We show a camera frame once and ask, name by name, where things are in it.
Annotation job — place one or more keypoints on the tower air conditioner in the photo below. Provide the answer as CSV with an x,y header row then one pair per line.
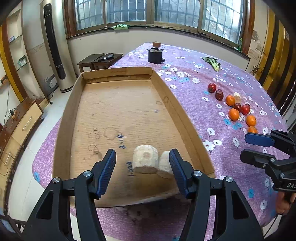
x,y
53,30

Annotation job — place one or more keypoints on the window with grille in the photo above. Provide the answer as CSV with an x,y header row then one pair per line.
x,y
222,21

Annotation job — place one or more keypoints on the orange tangerine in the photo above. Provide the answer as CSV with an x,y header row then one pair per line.
x,y
233,114
251,120
230,100
252,129

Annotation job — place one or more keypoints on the green bok choy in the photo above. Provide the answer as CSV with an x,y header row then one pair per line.
x,y
213,62

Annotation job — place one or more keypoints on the large dark red jujube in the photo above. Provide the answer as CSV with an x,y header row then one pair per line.
x,y
219,95

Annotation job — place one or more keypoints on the dark wooden side table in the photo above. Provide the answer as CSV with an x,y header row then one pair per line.
x,y
99,61

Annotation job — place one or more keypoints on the cardboard tray box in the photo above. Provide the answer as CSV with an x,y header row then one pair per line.
x,y
120,109

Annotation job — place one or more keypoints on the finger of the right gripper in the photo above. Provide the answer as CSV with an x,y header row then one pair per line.
x,y
255,158
259,139

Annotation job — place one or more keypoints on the black motor with cork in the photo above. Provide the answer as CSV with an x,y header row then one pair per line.
x,y
155,53

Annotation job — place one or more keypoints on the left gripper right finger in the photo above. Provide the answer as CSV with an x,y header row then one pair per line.
x,y
216,204

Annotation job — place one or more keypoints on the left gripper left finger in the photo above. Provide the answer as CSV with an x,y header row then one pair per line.
x,y
50,218

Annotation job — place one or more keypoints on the wooden tv cabinet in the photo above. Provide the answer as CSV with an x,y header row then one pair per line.
x,y
14,135

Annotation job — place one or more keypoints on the large cream sugarcane chunk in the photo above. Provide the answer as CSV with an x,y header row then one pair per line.
x,y
145,159

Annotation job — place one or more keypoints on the person right hand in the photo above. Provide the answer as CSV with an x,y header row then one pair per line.
x,y
282,206

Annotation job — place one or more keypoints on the green cloth on windowsill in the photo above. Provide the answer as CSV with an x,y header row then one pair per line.
x,y
121,27

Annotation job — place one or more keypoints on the red cherry tomato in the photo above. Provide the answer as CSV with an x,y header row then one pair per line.
x,y
212,87
245,109

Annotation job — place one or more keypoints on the purple floral tablecloth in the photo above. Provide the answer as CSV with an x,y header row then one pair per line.
x,y
188,76

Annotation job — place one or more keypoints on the green bottle on windowsill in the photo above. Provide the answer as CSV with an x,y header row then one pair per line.
x,y
240,44

